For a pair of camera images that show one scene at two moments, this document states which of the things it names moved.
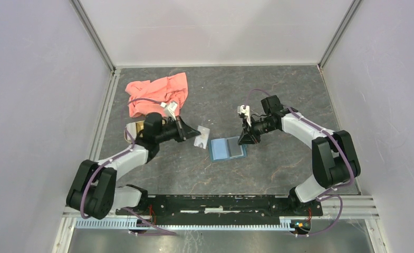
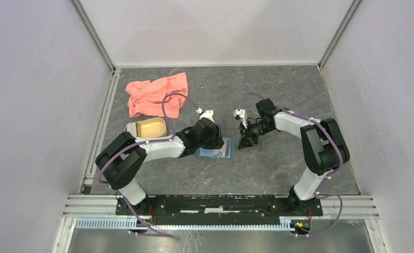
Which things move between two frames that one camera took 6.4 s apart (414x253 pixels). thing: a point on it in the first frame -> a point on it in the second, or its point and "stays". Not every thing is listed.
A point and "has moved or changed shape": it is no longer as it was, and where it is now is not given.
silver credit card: [201, 140] has moved or changed shape
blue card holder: [226, 148] has moved or changed shape
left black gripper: [183, 130] -> [217, 142]
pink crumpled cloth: [147, 97] stays
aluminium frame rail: [350, 207] stays
